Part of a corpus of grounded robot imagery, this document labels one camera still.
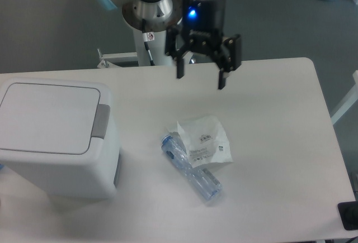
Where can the crushed clear plastic bottle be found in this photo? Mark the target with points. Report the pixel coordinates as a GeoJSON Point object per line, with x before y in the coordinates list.
{"type": "Point", "coordinates": [201, 179]}

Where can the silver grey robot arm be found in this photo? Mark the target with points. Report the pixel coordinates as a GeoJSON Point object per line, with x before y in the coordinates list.
{"type": "Point", "coordinates": [153, 16]}

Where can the white push-top trash can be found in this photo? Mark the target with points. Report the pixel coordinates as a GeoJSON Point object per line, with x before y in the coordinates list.
{"type": "Point", "coordinates": [61, 135]}

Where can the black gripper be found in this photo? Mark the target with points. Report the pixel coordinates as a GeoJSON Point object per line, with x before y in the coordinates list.
{"type": "Point", "coordinates": [202, 33]}

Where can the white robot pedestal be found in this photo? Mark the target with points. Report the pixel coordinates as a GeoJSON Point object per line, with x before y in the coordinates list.
{"type": "Point", "coordinates": [152, 42]}

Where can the white plastic packaging bag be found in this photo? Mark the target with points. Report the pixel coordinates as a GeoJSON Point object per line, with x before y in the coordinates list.
{"type": "Point", "coordinates": [204, 139]}

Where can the white frame leg right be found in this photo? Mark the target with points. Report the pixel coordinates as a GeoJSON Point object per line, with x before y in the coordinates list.
{"type": "Point", "coordinates": [346, 102]}

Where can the black device at table edge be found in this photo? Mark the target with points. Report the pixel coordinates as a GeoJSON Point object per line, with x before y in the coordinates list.
{"type": "Point", "coordinates": [348, 215]}

